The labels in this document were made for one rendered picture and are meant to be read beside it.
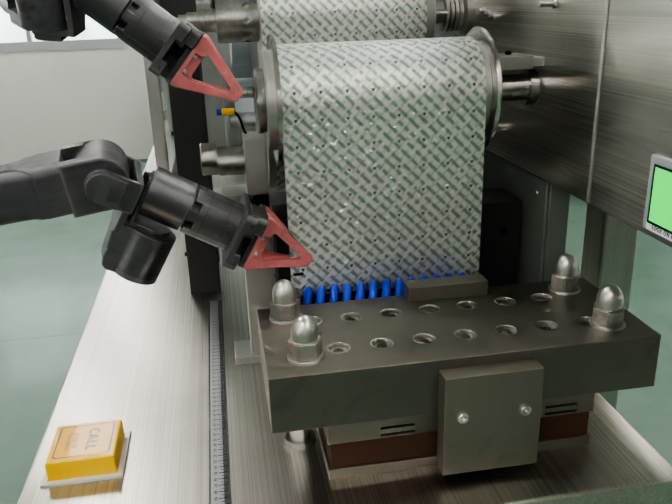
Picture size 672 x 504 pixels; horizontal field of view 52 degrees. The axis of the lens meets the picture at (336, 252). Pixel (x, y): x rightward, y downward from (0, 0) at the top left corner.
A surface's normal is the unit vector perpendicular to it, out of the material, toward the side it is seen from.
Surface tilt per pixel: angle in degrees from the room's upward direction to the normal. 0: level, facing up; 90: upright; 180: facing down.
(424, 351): 0
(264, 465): 0
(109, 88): 90
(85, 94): 90
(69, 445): 0
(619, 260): 90
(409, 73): 65
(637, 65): 90
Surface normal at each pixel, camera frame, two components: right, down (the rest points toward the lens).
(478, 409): 0.17, 0.33
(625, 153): -0.98, 0.08
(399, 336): -0.03, -0.94
